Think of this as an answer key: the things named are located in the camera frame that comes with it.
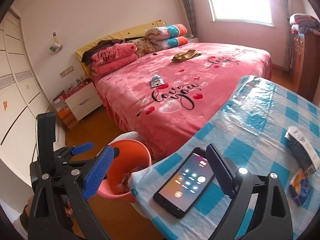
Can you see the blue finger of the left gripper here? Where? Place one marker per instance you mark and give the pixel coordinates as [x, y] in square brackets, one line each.
[80, 149]

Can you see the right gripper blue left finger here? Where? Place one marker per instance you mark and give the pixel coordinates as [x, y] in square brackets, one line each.
[97, 171]

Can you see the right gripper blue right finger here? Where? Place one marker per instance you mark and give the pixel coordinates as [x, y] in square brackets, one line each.
[221, 170]

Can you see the blue orange tissue pack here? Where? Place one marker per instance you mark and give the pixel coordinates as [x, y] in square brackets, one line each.
[300, 188]

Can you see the white milk carton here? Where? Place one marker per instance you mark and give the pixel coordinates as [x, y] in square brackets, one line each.
[303, 151]

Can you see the orange plastic trash bucket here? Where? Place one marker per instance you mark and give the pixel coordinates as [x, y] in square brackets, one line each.
[133, 156]

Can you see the person's left hand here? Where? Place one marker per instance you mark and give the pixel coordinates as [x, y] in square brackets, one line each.
[27, 209]

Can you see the black smartphone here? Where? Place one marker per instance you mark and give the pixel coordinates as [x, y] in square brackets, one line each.
[179, 193]

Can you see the orange boxes on floor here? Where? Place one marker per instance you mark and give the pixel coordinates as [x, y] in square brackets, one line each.
[63, 110]

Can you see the white bedside cabinet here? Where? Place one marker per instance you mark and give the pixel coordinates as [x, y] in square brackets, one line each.
[83, 101]

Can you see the blue checkered plastic tablecloth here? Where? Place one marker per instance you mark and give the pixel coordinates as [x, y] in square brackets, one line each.
[250, 130]

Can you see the white wardrobe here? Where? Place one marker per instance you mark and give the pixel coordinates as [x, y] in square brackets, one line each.
[21, 101]

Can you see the dark brown garment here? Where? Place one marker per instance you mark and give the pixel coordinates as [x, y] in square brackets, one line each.
[86, 57]

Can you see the folded pink blanket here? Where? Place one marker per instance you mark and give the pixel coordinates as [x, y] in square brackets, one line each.
[113, 58]

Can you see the pink love you bedspread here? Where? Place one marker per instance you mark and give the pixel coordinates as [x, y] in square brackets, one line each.
[166, 117]

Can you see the small snack wrapper on bed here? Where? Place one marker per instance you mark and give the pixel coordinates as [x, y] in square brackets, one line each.
[156, 81]

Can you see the floral pillow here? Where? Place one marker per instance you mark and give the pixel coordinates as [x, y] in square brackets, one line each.
[144, 46]

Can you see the olive green cloth on bed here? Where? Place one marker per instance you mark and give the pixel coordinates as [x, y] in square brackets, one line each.
[185, 55]

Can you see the brown wooden dresser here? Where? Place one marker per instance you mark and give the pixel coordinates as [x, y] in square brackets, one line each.
[306, 65]

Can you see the folded blankets on dresser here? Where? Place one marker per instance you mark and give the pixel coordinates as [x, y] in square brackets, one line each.
[303, 23]

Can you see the window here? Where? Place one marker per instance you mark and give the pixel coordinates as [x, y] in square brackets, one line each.
[249, 11]

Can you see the grey checked curtain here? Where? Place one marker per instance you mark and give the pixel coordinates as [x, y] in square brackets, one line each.
[189, 9]

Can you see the wall socket plate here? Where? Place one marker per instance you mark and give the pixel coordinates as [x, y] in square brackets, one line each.
[66, 71]

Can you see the hanging wall ornament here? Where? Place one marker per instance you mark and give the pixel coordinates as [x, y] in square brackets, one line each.
[56, 45]

